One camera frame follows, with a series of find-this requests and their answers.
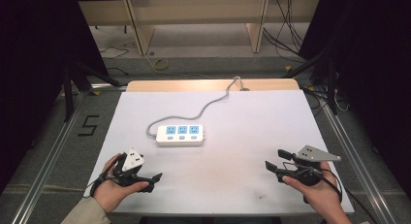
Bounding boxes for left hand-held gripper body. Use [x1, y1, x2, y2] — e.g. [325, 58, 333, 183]
[112, 148, 145, 188]

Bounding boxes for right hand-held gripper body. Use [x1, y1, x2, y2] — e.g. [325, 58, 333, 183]
[284, 144, 342, 187]

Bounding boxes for white power strip blue sockets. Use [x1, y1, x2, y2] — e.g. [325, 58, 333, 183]
[155, 124, 206, 147]

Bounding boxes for person's left hand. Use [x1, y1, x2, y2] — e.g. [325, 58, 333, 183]
[92, 153, 150, 213]

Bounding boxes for person's right hand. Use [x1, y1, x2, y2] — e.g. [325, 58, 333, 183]
[282, 169, 344, 220]

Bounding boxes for white table mat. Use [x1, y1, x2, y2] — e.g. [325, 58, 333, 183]
[84, 89, 356, 216]

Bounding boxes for black metal stand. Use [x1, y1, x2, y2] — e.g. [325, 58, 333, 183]
[62, 59, 129, 123]
[282, 48, 339, 115]

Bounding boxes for black curtain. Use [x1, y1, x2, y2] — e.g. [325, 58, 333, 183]
[0, 0, 110, 194]
[299, 0, 411, 188]

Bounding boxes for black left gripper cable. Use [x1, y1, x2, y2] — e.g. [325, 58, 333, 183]
[82, 152, 127, 199]

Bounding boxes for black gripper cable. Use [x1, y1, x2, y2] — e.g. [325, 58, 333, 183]
[319, 168, 378, 224]
[82, 152, 127, 199]

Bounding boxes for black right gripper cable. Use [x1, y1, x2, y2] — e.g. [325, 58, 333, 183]
[319, 168, 378, 224]

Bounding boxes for aluminium floor rail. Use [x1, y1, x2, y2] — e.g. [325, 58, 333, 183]
[318, 93, 399, 224]
[10, 83, 129, 224]

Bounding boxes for white floor cable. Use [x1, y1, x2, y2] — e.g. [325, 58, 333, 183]
[332, 87, 351, 112]

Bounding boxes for grey power strip cable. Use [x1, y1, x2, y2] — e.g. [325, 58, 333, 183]
[145, 76, 251, 138]

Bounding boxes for yellow coiled cable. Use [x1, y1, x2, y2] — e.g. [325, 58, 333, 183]
[151, 57, 171, 72]

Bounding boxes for thin black floor cable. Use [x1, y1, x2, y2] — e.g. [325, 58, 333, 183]
[98, 44, 131, 77]

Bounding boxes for bundle of black cables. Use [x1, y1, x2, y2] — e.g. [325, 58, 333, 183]
[262, 0, 306, 60]

